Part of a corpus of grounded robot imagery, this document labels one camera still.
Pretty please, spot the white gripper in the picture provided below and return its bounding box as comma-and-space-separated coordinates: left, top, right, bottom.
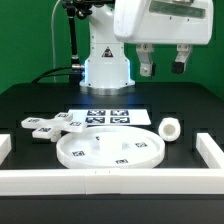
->
114, 0, 214, 77

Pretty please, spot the white round table top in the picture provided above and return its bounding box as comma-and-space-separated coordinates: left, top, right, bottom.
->
56, 126, 165, 169

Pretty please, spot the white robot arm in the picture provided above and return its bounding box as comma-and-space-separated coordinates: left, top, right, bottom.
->
80, 0, 214, 95

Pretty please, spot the white marker sheet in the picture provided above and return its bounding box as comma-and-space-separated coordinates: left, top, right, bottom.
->
69, 109, 151, 126

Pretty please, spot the white U-shaped fence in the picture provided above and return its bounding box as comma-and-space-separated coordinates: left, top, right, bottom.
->
0, 133, 224, 196

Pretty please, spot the white cross-shaped table base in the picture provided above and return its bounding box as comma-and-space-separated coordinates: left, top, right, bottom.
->
21, 112, 87, 142

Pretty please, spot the black cable bundle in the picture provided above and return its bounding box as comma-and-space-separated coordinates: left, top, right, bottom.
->
31, 65, 85, 84

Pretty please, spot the white cable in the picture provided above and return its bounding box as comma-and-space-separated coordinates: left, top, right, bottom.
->
50, 0, 63, 83

